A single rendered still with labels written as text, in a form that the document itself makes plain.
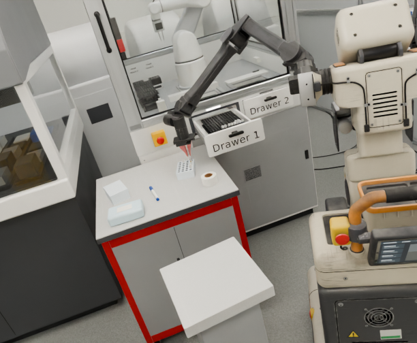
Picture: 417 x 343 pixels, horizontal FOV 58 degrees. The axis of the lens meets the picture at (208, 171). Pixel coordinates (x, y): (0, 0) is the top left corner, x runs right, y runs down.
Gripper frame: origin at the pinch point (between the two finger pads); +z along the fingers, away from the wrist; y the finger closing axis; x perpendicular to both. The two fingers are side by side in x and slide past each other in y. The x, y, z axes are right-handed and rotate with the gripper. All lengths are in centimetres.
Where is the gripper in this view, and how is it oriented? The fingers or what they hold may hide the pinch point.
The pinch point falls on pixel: (189, 154)
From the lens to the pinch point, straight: 183.4
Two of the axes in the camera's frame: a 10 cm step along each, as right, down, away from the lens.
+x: 0.1, 4.7, -8.8
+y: -9.7, 2.1, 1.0
